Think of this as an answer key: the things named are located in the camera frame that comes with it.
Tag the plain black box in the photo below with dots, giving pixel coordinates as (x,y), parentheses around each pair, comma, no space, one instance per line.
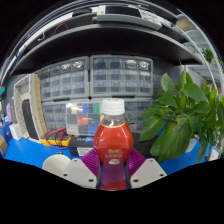
(143,145)

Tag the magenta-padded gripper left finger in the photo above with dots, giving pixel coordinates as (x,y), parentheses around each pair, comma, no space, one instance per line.
(80,174)

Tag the green leafy plant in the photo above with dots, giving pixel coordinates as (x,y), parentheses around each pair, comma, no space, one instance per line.
(181,123)

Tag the black rounded device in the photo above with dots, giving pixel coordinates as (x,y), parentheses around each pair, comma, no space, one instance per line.
(30,120)

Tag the purple plastic bag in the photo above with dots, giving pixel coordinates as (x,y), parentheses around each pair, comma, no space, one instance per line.
(9,113)

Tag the white perforated crate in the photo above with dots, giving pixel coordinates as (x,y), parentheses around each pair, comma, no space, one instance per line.
(28,88)

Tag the yellow multimeter with red leads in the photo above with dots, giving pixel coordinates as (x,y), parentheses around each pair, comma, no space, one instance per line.
(55,140)

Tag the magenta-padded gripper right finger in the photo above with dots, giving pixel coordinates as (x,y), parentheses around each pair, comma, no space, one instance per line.
(148,172)

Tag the wide grey drawer cabinet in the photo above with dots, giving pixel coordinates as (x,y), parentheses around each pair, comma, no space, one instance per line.
(53,115)

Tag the black box with white label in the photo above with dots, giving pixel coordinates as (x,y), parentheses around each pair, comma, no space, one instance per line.
(81,145)

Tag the grey small-parts drawer cabinet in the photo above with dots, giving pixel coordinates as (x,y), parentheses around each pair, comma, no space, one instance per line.
(121,76)
(65,78)

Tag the white plant pot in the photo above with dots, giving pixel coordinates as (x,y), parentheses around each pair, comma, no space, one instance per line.
(193,145)

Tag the red drink bottle white cap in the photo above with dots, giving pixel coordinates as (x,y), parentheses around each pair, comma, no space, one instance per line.
(113,143)

